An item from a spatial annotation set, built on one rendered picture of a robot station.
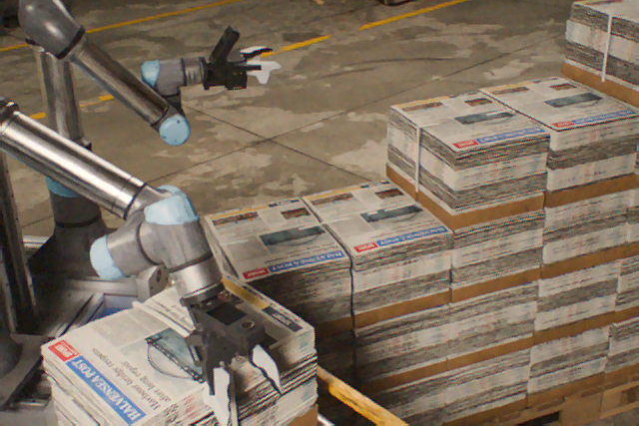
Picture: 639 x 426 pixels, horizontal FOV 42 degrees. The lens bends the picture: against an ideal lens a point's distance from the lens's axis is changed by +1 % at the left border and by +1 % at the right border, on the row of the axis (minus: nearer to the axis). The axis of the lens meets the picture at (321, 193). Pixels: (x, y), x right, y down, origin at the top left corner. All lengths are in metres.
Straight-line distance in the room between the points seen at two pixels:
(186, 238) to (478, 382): 1.42
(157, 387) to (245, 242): 0.85
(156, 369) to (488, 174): 1.11
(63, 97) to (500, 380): 1.47
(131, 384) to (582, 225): 1.48
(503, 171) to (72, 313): 1.15
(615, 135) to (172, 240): 1.44
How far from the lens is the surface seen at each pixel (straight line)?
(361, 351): 2.24
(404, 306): 2.23
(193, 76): 2.20
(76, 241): 2.17
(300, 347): 1.47
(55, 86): 2.18
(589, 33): 2.59
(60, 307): 2.19
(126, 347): 1.46
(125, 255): 1.34
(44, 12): 2.03
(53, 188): 2.14
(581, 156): 2.34
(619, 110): 2.43
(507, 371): 2.57
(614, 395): 2.94
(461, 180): 2.14
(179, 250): 1.29
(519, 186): 2.25
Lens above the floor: 1.87
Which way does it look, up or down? 26 degrees down
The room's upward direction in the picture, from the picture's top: 1 degrees counter-clockwise
